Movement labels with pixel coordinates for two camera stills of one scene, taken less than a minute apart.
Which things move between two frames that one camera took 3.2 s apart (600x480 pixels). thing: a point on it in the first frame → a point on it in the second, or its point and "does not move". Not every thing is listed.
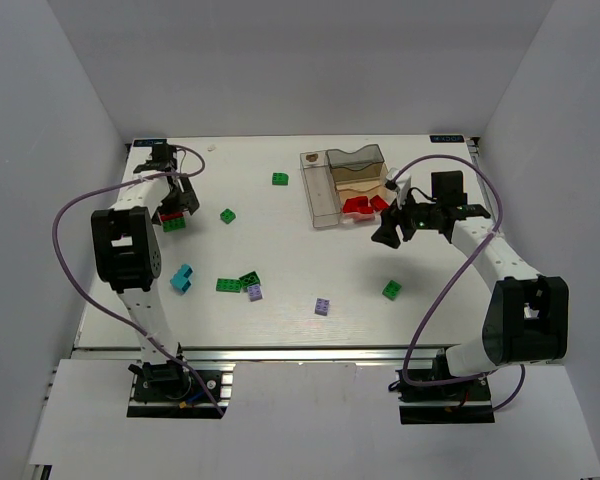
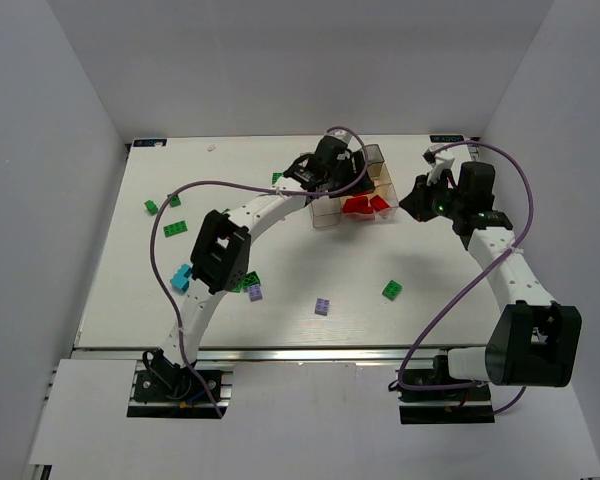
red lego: [357, 205] does not move
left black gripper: [181, 203] → [356, 173]
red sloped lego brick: [378, 203] does not move
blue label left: [149, 142] does not move
